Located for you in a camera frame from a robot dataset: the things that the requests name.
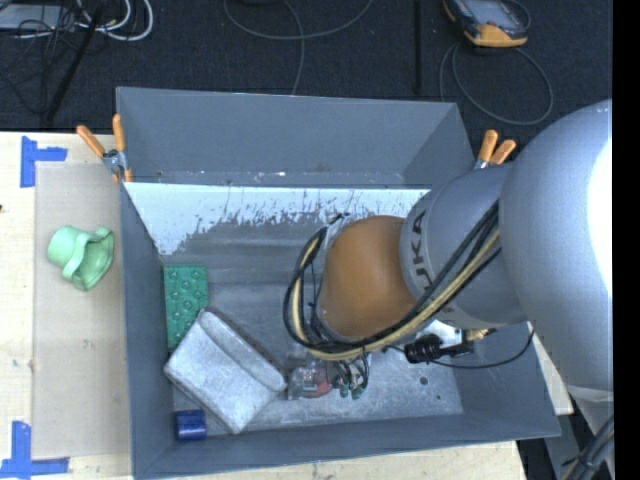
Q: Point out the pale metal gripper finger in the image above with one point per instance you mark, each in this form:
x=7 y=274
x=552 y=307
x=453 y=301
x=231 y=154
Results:
x=301 y=363
x=306 y=385

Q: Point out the grey-white speckled foam block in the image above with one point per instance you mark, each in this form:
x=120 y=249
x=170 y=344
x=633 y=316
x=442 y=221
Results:
x=222 y=375

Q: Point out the dark blue cylinder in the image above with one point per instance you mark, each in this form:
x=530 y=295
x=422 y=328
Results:
x=190 y=425

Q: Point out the dark green flat block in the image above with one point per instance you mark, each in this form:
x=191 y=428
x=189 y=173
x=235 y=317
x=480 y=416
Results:
x=184 y=293

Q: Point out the grey metal bin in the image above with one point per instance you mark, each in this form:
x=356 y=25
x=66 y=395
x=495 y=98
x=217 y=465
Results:
x=280 y=138

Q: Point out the pale brown flat board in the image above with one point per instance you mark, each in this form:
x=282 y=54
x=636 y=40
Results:
x=75 y=358

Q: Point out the pale green jug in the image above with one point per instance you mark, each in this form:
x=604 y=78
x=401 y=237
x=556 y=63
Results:
x=82 y=258

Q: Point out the black cylinder on white bracket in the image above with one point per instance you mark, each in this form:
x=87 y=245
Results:
x=422 y=351

